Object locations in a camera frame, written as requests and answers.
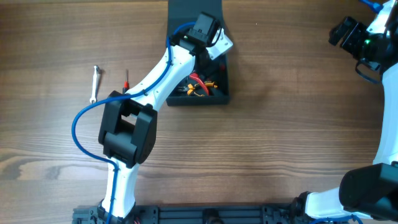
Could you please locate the silver wrench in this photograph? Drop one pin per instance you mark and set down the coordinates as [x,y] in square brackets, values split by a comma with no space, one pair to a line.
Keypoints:
[96,78]

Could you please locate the red handled snips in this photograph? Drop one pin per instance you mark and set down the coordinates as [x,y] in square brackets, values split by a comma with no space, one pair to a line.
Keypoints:
[221,91]

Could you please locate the orange black pliers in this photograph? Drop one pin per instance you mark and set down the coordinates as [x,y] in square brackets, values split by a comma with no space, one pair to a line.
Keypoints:
[196,89]

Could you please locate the dark green open box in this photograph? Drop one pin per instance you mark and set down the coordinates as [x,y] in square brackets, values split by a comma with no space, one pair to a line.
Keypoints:
[198,26]

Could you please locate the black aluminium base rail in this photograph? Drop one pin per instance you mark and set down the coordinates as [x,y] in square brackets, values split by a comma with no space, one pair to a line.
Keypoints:
[257,214]

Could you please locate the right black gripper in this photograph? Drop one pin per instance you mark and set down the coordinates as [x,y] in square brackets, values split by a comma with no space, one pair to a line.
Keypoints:
[347,35]

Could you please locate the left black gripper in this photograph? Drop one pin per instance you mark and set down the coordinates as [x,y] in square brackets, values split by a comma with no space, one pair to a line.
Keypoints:
[203,66]

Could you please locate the black red screwdriver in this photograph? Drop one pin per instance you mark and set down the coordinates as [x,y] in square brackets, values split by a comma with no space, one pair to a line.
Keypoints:
[126,86]

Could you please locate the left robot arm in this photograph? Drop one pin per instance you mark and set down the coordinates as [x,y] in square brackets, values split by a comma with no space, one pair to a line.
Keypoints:
[129,124]

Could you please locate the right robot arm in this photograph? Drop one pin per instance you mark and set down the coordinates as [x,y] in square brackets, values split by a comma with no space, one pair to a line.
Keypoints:
[369,192]

